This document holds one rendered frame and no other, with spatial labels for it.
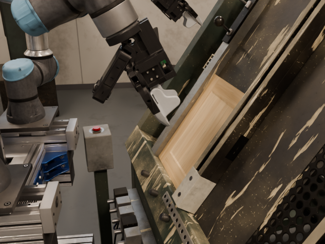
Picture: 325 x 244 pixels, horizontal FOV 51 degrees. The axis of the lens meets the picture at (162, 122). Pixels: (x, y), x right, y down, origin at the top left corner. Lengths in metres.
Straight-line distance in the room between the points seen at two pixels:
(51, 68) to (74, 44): 3.40
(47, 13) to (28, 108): 0.85
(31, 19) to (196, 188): 0.69
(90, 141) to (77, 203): 1.21
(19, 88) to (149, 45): 0.87
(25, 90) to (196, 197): 0.78
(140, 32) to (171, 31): 4.28
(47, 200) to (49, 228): 0.08
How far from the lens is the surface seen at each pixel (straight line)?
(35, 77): 1.46
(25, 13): 0.65
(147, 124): 1.61
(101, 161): 1.59
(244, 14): 1.38
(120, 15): 0.61
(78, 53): 4.96
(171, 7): 1.30
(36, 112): 1.47
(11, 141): 1.52
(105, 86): 0.65
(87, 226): 2.48
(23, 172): 1.13
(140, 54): 0.64
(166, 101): 0.66
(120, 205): 1.38
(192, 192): 1.08
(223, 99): 1.23
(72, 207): 2.66
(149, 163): 1.39
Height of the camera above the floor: 1.61
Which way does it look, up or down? 24 degrees down
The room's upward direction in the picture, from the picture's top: straight up
